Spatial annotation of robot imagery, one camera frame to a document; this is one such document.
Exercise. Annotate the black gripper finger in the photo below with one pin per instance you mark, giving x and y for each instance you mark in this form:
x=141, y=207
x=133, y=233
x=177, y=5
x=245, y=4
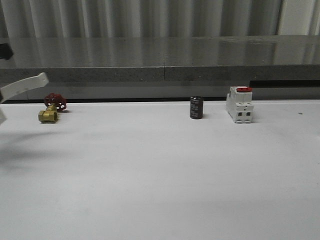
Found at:
x=6, y=51

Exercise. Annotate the white half clamp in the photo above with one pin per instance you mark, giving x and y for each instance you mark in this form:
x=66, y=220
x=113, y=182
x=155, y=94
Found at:
x=22, y=86

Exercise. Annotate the brass valve red handwheel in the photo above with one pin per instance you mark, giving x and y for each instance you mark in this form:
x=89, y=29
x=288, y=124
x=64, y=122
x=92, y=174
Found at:
x=54, y=103

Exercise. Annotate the black cylindrical capacitor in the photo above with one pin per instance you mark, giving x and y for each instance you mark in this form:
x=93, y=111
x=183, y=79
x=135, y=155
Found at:
x=196, y=107

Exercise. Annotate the grey stone counter ledge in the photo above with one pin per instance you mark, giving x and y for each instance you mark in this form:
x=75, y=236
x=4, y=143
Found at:
x=219, y=61

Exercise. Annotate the white circuit breaker red switch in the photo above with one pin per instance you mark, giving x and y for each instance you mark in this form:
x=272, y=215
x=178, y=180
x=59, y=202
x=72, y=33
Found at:
x=239, y=104

